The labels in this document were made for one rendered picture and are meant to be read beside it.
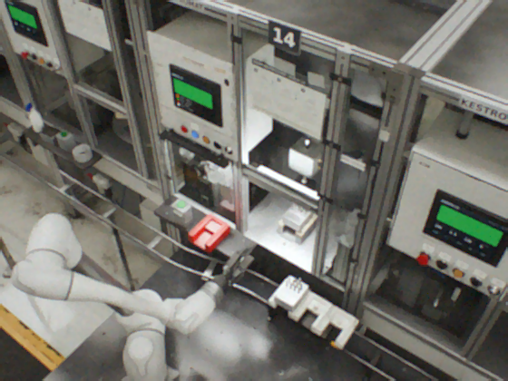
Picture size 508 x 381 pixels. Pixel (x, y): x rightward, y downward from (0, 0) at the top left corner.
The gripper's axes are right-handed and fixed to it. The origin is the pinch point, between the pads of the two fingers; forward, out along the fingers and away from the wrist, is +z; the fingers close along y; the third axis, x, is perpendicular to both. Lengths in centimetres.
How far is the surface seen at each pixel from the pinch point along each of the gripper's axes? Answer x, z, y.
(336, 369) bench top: -47, -1, -45
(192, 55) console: 39, 21, 68
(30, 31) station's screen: 142, 18, 46
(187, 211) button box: 43.1, 10.5, -11.4
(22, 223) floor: 200, -4, -112
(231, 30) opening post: 21, 22, 83
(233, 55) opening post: 21, 23, 73
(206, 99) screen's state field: 32, 18, 53
